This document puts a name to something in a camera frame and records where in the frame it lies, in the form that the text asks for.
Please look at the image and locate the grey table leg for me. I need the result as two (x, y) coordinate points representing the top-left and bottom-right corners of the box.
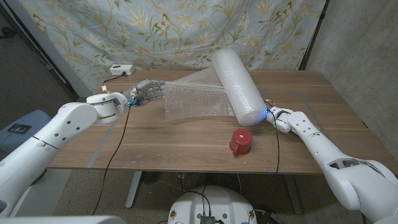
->
(282, 174), (304, 215)

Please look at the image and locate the white robot chest rim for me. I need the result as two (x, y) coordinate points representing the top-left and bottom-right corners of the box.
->
(0, 215), (127, 224)

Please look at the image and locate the black flat device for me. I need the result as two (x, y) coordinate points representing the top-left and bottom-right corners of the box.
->
(7, 123), (32, 135)

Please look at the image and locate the thin black left wrist cable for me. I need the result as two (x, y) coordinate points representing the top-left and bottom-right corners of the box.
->
(92, 105), (131, 215)

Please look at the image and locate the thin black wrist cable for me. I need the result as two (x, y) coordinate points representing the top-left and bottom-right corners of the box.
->
(266, 107), (280, 174)
(92, 105), (131, 215)

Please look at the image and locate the black backdrop pole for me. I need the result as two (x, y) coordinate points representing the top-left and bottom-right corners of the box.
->
(298, 0), (330, 71)

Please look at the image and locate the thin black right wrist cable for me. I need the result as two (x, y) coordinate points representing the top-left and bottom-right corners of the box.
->
(266, 107), (280, 174)

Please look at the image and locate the white power outlet box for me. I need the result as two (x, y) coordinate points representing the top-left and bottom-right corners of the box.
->
(109, 64), (136, 77)

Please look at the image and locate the black torso cable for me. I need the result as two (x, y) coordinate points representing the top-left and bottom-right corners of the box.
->
(185, 185), (213, 217)

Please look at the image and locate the white table leg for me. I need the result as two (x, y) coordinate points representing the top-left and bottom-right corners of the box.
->
(125, 170), (143, 208)

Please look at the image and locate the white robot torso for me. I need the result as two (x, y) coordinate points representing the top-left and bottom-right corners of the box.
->
(167, 185), (258, 224)

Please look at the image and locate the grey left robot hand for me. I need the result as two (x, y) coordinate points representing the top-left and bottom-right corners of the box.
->
(121, 79), (166, 108)

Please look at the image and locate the pale grey backdrop pole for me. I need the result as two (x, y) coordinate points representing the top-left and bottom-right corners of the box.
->
(4, 0), (94, 98)

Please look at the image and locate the red mug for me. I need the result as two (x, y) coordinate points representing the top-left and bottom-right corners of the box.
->
(229, 128), (253, 156)

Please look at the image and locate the clear bubble wrap roll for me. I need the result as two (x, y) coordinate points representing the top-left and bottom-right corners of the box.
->
(164, 48), (268, 127)

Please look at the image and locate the floral printed backdrop cloth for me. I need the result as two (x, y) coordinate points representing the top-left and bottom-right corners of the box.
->
(17, 0), (327, 94)

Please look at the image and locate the black outlet power cord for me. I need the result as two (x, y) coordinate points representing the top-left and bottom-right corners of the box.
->
(103, 72), (127, 84)

